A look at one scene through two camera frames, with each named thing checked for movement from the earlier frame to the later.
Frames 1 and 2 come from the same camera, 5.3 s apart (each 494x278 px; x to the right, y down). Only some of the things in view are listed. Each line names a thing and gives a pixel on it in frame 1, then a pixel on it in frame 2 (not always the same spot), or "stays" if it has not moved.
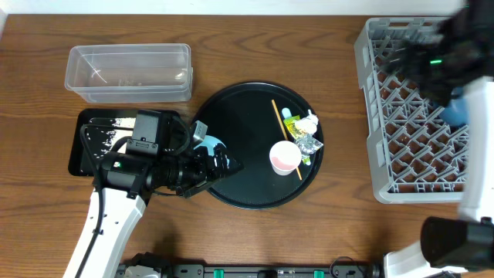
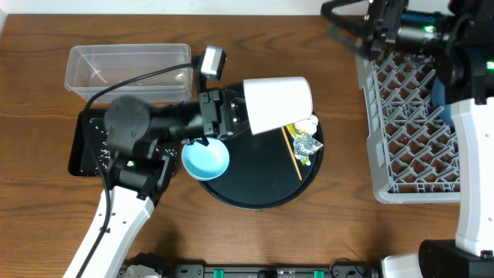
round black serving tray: x=247 y=117 stays
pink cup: x=285 y=156 → x=278 y=102
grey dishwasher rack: x=422 y=155 stays
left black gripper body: x=206 y=164 → x=212 y=113
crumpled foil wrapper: x=308 y=144 stays
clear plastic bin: x=130 y=73 stays
